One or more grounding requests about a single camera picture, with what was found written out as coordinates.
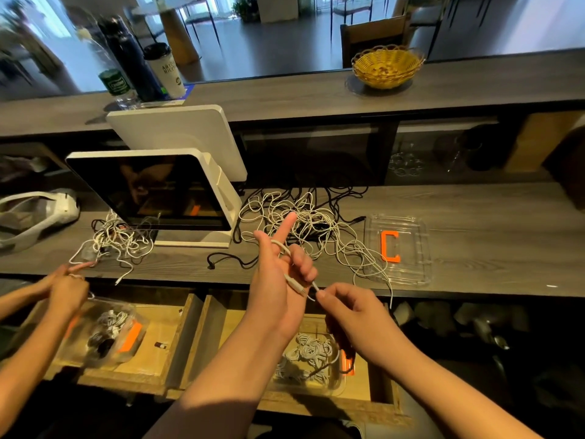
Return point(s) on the person's left hand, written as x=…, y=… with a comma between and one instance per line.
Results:
x=279, y=297

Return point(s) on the person's right hand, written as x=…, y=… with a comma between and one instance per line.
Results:
x=361, y=326

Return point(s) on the clear container drawer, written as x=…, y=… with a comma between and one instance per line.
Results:
x=283, y=384
x=82, y=347

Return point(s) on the person's right forearm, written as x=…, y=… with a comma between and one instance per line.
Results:
x=457, y=402

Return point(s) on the another person's forearm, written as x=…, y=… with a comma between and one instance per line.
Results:
x=36, y=366
x=20, y=299

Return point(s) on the person's left forearm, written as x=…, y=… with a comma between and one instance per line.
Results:
x=224, y=393

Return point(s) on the wooden drawer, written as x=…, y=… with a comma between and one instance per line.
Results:
x=384, y=397
x=178, y=352

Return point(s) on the pile of white containers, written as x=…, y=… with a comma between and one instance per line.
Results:
x=457, y=317

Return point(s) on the small white connector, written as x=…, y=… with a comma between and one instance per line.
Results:
x=162, y=345

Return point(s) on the white touchscreen monitor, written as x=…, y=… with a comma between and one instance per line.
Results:
x=146, y=192

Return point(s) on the white customer display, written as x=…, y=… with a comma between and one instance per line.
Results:
x=178, y=141

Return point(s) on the grey wooden bar counter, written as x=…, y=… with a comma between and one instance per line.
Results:
x=292, y=96

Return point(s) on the blue white notebook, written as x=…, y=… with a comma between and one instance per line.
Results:
x=188, y=90

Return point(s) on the white headset device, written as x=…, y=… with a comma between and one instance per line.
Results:
x=59, y=207

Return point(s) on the white paper coffee cup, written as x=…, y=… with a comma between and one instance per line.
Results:
x=165, y=73

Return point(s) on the yellow woven basket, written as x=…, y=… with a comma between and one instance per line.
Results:
x=388, y=68

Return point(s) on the flat cardboard sheet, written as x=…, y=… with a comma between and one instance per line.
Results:
x=544, y=141

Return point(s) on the clear plastic water bottle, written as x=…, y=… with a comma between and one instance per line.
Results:
x=114, y=82

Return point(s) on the brown wooden chair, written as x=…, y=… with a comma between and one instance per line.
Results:
x=375, y=39

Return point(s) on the black thermos bottle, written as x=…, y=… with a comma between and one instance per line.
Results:
x=137, y=59

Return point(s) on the green potted plant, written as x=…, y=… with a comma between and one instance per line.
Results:
x=247, y=8

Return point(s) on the black metal chair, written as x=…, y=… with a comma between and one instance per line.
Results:
x=352, y=6
x=428, y=12
x=203, y=13

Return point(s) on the round wooden table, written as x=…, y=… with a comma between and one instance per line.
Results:
x=169, y=9

